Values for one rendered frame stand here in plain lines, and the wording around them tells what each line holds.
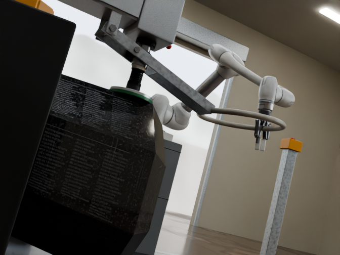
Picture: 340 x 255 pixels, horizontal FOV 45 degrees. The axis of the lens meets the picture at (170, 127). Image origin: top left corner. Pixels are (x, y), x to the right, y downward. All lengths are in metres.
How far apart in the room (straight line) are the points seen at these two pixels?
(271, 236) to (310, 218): 6.16
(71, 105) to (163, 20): 0.61
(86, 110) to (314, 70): 8.04
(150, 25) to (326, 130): 7.87
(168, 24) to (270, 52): 6.84
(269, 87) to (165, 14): 0.81
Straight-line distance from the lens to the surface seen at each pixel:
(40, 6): 0.98
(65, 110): 1.70
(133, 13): 1.96
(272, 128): 2.42
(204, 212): 7.82
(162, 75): 2.00
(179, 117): 3.10
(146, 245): 2.90
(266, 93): 2.48
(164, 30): 1.99
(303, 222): 9.25
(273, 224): 3.23
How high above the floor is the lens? 0.45
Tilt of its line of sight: 9 degrees up
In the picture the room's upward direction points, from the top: 15 degrees clockwise
